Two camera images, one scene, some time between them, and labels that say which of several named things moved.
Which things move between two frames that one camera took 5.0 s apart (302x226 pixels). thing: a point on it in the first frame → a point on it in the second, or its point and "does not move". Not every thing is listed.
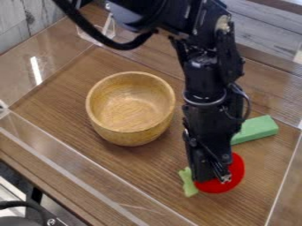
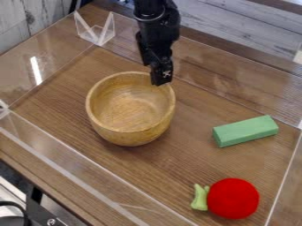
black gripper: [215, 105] → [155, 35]
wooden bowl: [130, 105] does not move
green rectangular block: [255, 129] does not move
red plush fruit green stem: [213, 186] → [231, 198]
